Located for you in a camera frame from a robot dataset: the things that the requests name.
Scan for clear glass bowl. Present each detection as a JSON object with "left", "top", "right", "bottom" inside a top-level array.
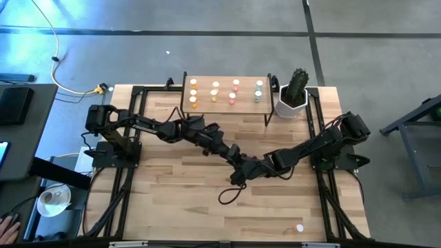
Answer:
[{"left": 36, "top": 183, "right": 72, "bottom": 218}]

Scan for grey bin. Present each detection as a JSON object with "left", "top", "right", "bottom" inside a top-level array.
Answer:
[{"left": 32, "top": 185, "right": 89, "bottom": 242}]

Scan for black computer mouse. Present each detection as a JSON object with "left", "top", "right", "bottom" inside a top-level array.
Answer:
[{"left": 1, "top": 211, "right": 21, "bottom": 225}]

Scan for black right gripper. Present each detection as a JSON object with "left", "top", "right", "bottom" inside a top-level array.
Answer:
[{"left": 246, "top": 154, "right": 280, "bottom": 180}]

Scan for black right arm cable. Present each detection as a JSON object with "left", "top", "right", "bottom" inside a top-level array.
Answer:
[{"left": 218, "top": 183, "right": 247, "bottom": 205}]

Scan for grey desk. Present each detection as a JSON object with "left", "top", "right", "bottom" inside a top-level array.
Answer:
[{"left": 0, "top": 83, "right": 59, "bottom": 183}]

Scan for black desk beam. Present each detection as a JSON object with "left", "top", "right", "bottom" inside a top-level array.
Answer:
[{"left": 30, "top": 156, "right": 92, "bottom": 190}]

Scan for grey metal cart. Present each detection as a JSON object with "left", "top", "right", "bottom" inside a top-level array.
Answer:
[{"left": 380, "top": 93, "right": 441, "bottom": 203}]

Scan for pale yellow floor cable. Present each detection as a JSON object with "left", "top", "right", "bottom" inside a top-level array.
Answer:
[{"left": 30, "top": 0, "right": 106, "bottom": 96}]

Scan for person's hand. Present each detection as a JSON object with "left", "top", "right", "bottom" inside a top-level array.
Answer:
[{"left": 0, "top": 216, "right": 21, "bottom": 245}]

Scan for wooden shelf black metal legs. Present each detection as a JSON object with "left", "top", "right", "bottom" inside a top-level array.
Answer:
[{"left": 180, "top": 71, "right": 276, "bottom": 127}]

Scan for black rectangular device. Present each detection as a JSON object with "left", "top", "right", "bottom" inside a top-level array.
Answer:
[{"left": 0, "top": 86, "right": 35, "bottom": 126}]

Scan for phone with blue screen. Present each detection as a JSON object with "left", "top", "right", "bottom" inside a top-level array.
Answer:
[{"left": 0, "top": 141, "right": 10, "bottom": 170}]

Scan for white box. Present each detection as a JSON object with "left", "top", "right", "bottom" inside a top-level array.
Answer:
[{"left": 74, "top": 146, "right": 96, "bottom": 173}]

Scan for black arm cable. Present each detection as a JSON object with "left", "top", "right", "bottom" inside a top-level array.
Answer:
[
  {"left": 218, "top": 183, "right": 247, "bottom": 205},
  {"left": 167, "top": 105, "right": 194, "bottom": 125}
]

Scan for silver metal bracket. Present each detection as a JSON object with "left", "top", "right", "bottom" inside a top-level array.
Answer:
[
  {"left": 108, "top": 240, "right": 149, "bottom": 248},
  {"left": 301, "top": 242, "right": 341, "bottom": 248}
]

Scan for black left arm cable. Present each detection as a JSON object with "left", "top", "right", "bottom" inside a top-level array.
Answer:
[{"left": 167, "top": 105, "right": 194, "bottom": 125}]

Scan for black aluminium table frame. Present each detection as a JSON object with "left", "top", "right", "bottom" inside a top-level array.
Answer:
[{"left": 81, "top": 84, "right": 372, "bottom": 248}]

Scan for black flat bar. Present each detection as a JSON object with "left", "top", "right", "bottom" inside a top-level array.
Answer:
[{"left": 0, "top": 72, "right": 36, "bottom": 83}]

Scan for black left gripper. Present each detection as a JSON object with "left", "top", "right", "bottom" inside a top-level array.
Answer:
[{"left": 220, "top": 143, "right": 249, "bottom": 185}]

